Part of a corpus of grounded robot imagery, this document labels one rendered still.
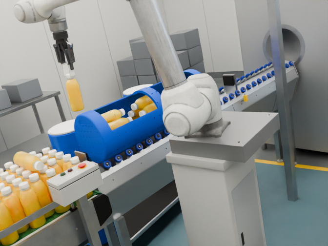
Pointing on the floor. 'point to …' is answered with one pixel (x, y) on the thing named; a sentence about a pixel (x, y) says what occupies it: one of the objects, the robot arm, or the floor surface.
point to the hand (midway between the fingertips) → (68, 70)
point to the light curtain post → (282, 96)
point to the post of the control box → (88, 221)
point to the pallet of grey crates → (141, 77)
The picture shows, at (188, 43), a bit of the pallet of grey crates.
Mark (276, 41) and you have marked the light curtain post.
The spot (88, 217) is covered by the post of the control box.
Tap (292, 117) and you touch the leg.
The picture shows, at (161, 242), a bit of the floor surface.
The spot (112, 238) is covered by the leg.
